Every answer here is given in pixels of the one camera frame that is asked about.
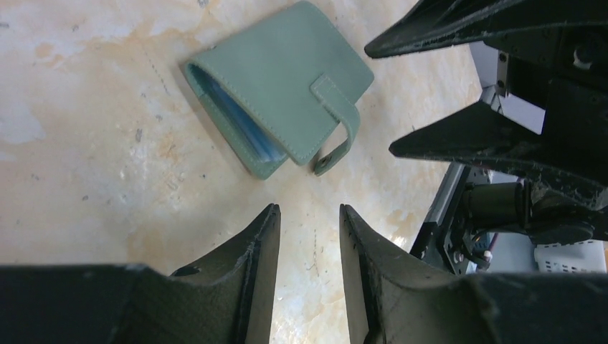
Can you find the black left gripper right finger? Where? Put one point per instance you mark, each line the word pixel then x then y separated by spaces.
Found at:
pixel 393 297

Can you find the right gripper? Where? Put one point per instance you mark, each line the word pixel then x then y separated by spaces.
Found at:
pixel 552 88

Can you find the green card holder wallet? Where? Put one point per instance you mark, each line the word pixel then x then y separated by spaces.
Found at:
pixel 283 89

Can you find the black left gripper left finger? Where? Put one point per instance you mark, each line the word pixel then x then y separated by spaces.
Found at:
pixel 226 296

